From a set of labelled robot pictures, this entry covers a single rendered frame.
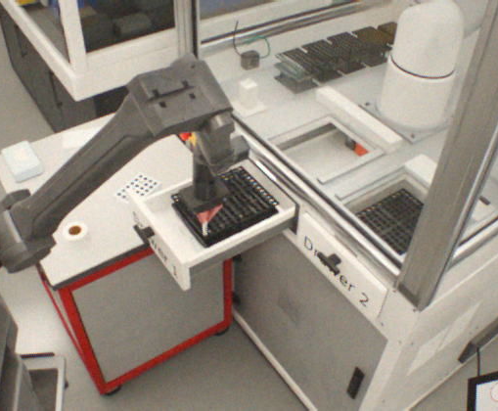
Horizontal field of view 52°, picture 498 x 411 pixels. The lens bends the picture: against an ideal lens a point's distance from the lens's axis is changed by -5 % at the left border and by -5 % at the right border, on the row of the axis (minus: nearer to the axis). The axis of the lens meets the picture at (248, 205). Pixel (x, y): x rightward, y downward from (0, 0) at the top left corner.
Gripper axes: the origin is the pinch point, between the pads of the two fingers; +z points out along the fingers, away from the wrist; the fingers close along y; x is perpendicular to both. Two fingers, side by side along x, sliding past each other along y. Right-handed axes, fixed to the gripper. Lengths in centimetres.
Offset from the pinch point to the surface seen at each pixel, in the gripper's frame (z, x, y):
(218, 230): 7.8, -1.3, -5.1
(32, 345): 99, -52, 48
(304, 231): 5.2, 11.3, -22.3
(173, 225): 11.9, -11.6, 2.4
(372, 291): 2.4, 35.1, -23.1
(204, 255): 6.1, 5.4, 2.7
